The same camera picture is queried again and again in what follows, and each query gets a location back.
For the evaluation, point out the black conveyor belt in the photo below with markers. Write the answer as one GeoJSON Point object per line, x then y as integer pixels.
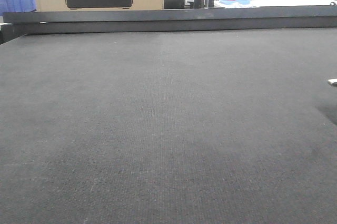
{"type": "Point", "coordinates": [183, 127]}

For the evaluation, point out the silver metal valve part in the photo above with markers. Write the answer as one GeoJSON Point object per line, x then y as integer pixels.
{"type": "Point", "coordinates": [332, 82]}

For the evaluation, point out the white background table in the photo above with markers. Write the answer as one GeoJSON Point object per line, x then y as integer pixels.
{"type": "Point", "coordinates": [278, 3]}

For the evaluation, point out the black conveyor side rail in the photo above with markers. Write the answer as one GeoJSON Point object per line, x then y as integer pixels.
{"type": "Point", "coordinates": [207, 19]}

